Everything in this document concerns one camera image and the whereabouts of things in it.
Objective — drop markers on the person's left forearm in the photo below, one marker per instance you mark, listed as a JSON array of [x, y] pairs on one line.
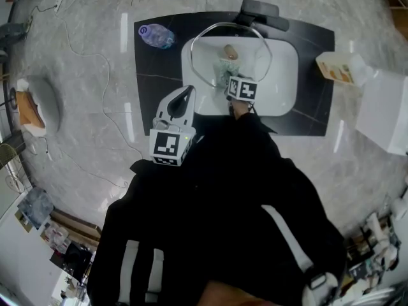
[[143, 169]]

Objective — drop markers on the red white packets bag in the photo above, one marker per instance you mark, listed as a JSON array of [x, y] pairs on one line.
[[54, 237]]

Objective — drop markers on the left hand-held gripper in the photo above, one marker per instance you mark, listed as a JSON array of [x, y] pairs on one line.
[[164, 145]]

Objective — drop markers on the person's face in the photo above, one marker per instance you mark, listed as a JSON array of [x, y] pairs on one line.
[[239, 295]]

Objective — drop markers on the green scrubbing cloth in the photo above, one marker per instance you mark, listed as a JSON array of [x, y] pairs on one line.
[[223, 70]]

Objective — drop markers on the orange cardboard piece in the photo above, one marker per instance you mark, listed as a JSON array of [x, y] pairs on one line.
[[28, 110]]

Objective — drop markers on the clear bottle purple cap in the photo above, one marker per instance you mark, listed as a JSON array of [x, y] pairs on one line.
[[156, 35]]

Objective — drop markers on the black-topped wooden sink cabinet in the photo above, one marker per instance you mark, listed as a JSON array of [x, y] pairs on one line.
[[159, 100]]

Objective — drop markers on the pile of white parts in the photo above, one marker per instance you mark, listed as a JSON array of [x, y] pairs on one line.
[[379, 241]]

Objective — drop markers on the cardboard box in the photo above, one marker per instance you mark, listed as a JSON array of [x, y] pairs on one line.
[[400, 24]]

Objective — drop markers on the person's black jacket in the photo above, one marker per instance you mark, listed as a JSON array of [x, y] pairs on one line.
[[207, 218]]

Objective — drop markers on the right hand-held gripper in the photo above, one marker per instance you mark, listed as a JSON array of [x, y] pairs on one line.
[[247, 89]]

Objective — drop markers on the person's right forearm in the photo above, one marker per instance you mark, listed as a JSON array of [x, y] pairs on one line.
[[240, 108]]

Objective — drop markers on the black bag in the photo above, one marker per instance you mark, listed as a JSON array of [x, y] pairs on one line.
[[75, 258]]

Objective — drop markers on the white sink basin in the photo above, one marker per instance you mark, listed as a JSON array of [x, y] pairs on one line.
[[283, 75]]

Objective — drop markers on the large white box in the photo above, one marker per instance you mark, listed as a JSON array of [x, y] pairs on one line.
[[382, 113]]

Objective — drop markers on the clear plastic wrapped bundle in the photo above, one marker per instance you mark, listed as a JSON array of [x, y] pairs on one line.
[[35, 207]]

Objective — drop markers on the black faucet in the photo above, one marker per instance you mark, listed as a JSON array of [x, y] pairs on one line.
[[261, 11]]

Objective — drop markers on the white power strip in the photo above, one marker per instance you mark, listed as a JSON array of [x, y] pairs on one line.
[[58, 5]]

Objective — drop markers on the black round stand base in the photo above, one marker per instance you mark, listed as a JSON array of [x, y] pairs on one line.
[[13, 98]]

